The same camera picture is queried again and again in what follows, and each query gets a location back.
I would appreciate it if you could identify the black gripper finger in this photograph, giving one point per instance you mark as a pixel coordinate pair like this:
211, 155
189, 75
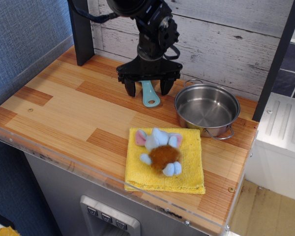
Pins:
130, 87
166, 85

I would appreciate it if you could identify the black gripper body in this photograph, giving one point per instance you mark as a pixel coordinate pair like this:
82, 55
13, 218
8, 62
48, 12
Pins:
138, 69

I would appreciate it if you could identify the light blue dish brush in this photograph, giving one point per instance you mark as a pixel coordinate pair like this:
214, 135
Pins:
150, 98

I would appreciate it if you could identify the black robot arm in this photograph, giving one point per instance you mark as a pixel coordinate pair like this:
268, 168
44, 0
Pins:
156, 52

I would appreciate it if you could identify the stainless steel pot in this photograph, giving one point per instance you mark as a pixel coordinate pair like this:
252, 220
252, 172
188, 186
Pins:
209, 108

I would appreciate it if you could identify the yellow cloth napkin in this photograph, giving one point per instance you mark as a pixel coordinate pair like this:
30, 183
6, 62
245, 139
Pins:
140, 176

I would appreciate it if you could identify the blue plush elephant toy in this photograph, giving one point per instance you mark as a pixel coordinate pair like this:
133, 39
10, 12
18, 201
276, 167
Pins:
163, 155

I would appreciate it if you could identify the white ridged appliance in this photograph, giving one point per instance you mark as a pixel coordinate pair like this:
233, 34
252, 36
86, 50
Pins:
272, 160

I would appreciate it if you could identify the silver control panel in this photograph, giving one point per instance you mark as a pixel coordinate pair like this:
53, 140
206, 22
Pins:
103, 220

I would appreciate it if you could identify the yellow object bottom corner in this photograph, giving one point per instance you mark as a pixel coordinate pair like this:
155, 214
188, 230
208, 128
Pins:
8, 231

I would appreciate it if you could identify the dark vertical post right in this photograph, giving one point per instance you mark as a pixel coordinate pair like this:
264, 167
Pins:
276, 63

